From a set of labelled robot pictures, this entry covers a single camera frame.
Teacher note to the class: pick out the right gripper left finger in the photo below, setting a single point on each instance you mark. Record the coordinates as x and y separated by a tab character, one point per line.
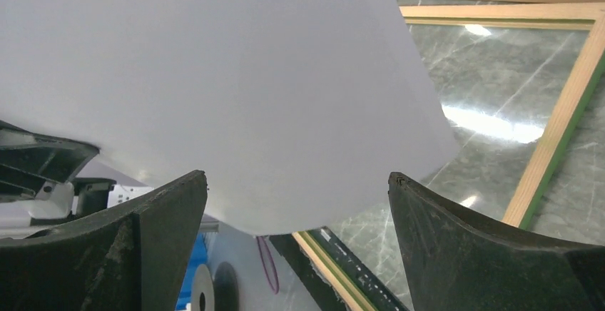
132	256

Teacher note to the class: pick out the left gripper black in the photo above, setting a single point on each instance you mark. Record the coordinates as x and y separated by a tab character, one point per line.
32	162

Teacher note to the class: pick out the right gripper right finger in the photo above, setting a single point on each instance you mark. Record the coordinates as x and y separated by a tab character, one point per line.
458	259

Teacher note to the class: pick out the wooden picture frame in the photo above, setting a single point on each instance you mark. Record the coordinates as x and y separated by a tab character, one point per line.
514	80

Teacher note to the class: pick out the landscape photo print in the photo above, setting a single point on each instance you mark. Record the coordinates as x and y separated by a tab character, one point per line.
297	110

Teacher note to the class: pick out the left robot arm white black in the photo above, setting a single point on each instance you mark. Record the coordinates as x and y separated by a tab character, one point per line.
95	188

